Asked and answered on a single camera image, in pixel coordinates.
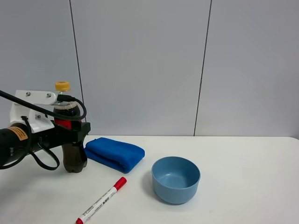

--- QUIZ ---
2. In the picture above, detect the red white marker pen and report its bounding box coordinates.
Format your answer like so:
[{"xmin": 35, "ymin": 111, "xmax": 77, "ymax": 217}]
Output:
[{"xmin": 75, "ymin": 177, "xmax": 127, "ymax": 224}]

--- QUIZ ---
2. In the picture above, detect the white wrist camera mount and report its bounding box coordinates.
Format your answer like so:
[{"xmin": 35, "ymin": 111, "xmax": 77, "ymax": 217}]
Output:
[{"xmin": 10, "ymin": 90, "xmax": 60, "ymax": 133}]

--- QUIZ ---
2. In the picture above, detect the folded blue towel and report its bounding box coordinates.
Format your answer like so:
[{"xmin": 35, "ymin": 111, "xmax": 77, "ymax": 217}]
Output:
[{"xmin": 85, "ymin": 137, "xmax": 145, "ymax": 174}]

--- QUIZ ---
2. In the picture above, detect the cola bottle yellow cap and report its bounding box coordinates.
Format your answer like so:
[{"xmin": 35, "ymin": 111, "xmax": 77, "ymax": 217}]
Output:
[{"xmin": 53, "ymin": 81, "xmax": 87, "ymax": 173}]

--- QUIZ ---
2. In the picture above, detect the blue plastic bowl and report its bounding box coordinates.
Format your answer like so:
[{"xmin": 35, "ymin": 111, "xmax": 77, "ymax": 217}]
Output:
[{"xmin": 151, "ymin": 156, "xmax": 201, "ymax": 205}]

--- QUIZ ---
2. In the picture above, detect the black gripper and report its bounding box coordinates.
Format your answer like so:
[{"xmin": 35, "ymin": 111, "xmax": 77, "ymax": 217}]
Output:
[{"xmin": 30, "ymin": 122, "xmax": 91, "ymax": 152}]

